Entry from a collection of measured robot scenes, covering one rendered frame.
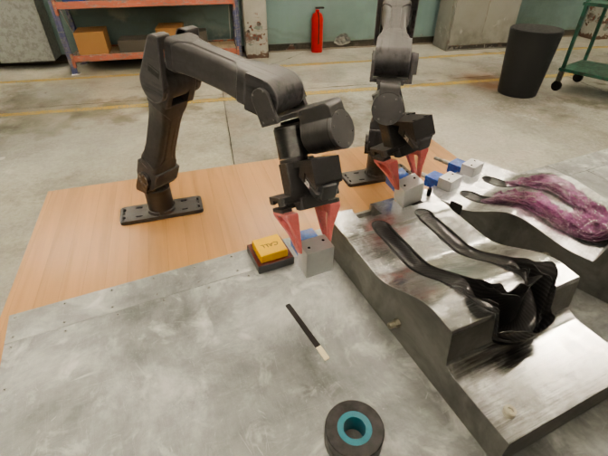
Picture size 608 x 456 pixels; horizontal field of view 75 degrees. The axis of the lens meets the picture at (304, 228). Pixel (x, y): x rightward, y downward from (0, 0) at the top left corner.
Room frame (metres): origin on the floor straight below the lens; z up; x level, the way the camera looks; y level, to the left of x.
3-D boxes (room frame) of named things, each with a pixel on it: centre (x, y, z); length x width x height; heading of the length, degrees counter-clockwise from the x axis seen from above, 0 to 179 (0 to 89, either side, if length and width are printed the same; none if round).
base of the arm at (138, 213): (0.83, 0.36, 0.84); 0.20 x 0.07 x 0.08; 108
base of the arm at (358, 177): (1.02, -0.21, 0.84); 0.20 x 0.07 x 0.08; 108
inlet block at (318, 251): (0.55, 0.00, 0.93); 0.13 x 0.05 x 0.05; 25
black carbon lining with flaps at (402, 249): (0.53, -0.27, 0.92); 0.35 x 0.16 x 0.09; 25
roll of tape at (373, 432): (0.27, -0.07, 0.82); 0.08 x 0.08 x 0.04
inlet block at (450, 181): (0.90, -0.33, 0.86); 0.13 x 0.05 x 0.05; 42
